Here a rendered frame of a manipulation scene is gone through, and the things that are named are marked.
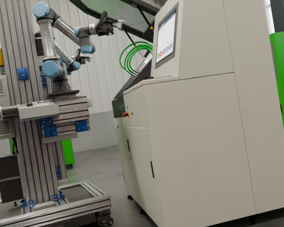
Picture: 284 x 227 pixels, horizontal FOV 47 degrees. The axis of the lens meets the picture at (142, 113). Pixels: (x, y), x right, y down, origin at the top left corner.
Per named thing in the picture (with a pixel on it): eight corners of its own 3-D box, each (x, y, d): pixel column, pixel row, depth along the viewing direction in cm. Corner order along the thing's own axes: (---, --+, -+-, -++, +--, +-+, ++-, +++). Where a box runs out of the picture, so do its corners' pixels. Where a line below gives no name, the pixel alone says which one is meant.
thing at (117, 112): (114, 117, 321) (112, 101, 321) (118, 116, 322) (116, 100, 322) (125, 115, 261) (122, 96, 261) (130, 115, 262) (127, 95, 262)
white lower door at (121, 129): (124, 187, 323) (113, 118, 323) (126, 186, 323) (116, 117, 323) (138, 202, 260) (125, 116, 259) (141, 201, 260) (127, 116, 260)
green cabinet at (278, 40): (249, 143, 564) (234, 49, 564) (288, 134, 585) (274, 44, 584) (290, 146, 463) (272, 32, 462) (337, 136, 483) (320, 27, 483)
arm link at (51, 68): (65, 77, 245) (53, 5, 244) (58, 75, 230) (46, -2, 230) (49, 80, 246) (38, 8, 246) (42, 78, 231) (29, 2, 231)
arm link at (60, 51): (47, 24, 294) (83, 64, 318) (41, 28, 302) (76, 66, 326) (39, 32, 288) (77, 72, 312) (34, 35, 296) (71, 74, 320)
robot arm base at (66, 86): (53, 93, 241) (51, 79, 241) (51, 95, 256) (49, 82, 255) (73, 90, 247) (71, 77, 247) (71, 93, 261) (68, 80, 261)
